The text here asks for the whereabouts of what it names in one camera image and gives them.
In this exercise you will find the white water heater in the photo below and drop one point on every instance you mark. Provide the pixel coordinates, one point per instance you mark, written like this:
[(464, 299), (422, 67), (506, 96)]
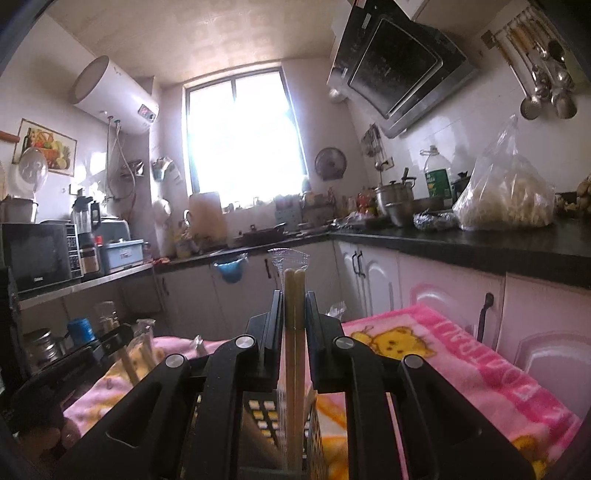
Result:
[(104, 91)]

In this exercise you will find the fruit picture frame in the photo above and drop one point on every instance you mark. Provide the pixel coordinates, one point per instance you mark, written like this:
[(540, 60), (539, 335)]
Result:
[(58, 149)]

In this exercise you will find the pink cartoon blanket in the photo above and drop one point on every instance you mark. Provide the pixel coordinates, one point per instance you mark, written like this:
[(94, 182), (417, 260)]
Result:
[(534, 421)]

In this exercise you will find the ginger roots pile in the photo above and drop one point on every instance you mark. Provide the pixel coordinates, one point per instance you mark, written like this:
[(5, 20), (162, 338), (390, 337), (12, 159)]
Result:
[(575, 204)]

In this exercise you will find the green label oil bottle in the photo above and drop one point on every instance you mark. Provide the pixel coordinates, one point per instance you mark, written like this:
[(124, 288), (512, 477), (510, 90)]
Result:
[(437, 172)]

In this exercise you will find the dark green utensil basket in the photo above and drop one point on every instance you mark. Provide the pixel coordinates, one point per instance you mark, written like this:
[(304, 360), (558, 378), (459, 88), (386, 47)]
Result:
[(277, 433)]

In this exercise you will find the person left hand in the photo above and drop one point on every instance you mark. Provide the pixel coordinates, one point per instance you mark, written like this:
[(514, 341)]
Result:
[(37, 441)]

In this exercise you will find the black range hood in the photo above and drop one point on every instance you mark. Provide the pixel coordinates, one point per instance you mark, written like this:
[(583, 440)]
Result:
[(394, 68)]

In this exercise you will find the steel cooking pot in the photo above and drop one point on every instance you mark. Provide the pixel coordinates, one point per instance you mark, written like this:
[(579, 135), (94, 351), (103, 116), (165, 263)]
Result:
[(395, 192)]

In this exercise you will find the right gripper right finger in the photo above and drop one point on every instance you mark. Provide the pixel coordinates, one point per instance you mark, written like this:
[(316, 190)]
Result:
[(403, 418)]

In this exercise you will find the clear plastic food bag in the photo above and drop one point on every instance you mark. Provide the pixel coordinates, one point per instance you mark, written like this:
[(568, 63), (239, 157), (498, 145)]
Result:
[(505, 192)]

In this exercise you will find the small wall fan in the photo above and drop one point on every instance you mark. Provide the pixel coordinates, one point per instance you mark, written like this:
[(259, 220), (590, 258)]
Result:
[(330, 164)]

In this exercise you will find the blender jug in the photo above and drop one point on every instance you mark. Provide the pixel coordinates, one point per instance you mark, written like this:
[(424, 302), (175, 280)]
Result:
[(86, 217)]

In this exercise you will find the grey plastic storage box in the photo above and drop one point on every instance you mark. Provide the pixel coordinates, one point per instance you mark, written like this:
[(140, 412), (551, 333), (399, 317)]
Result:
[(121, 255)]

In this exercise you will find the blue hanging bin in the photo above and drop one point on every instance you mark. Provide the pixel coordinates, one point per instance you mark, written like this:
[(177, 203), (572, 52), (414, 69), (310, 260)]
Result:
[(231, 271)]

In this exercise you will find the black microwave oven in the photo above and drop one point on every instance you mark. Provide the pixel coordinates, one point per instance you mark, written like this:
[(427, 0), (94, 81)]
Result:
[(41, 255)]

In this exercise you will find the chopsticks pair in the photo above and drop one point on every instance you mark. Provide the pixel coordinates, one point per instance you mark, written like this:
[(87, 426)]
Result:
[(108, 317), (291, 265), (144, 334)]

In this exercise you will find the blue cup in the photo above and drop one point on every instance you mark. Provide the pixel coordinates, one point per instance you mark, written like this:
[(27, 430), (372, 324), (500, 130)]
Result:
[(80, 331)]

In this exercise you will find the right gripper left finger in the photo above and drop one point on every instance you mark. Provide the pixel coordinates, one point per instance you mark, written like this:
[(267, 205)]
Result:
[(184, 419)]

